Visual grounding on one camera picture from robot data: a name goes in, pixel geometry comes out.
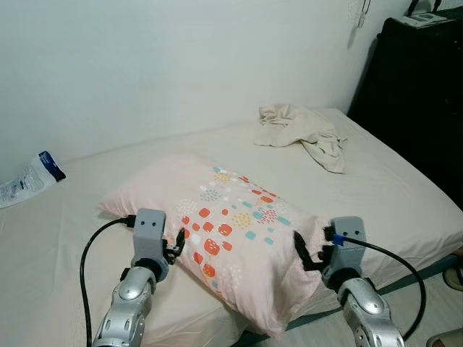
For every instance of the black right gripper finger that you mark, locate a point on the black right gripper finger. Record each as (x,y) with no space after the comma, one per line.
(302,249)

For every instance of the pink pillow with coloured dots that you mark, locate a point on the pink pillow with coloured dots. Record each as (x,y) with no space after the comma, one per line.
(217,210)

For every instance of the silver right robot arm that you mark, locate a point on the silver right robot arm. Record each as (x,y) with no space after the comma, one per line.
(369,311)

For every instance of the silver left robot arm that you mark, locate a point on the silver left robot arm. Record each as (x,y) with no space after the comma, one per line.
(129,303)

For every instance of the bed with cream sheet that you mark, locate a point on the bed with cream sheet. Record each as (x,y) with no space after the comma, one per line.
(391,188)

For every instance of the crumpled beige cloth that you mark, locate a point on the crumpled beige cloth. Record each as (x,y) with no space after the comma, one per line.
(300,130)

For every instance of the brown slipper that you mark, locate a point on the brown slipper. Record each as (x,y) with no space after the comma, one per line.
(454,277)
(446,338)

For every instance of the clear plastic bag blue end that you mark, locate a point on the clear plastic bag blue end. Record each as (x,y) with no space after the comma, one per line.
(29,181)

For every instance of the black wardrobe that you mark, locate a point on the black wardrobe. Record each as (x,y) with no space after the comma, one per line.
(412,94)

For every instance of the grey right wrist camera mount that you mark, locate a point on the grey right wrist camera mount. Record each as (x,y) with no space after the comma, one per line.
(346,253)

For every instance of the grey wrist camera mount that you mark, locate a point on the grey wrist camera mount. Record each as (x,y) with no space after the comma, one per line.
(346,253)
(150,235)

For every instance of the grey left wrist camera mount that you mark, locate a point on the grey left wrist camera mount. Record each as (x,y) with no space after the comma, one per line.
(150,235)

